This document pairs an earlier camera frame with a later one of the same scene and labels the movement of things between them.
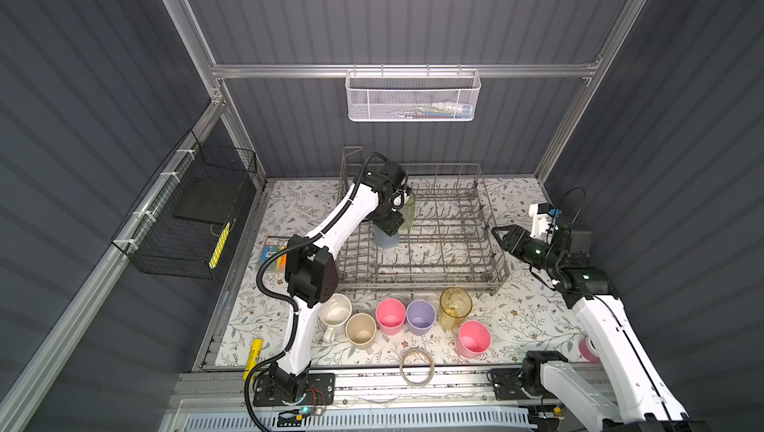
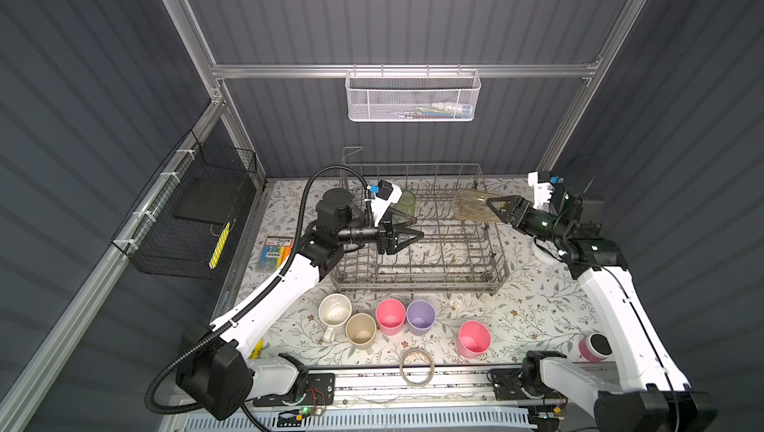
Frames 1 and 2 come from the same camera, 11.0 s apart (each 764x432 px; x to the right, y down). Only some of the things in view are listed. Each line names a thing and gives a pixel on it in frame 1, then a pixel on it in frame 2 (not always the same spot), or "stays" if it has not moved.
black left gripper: (390, 224) → (403, 231)
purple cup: (421, 315) stays
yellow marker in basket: (220, 245) stays
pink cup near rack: (390, 315) stays
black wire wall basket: (175, 228) stays
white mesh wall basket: (413, 96) stays
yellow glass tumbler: (456, 303) → (471, 204)
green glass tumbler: (409, 214) stays
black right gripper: (514, 239) → (514, 204)
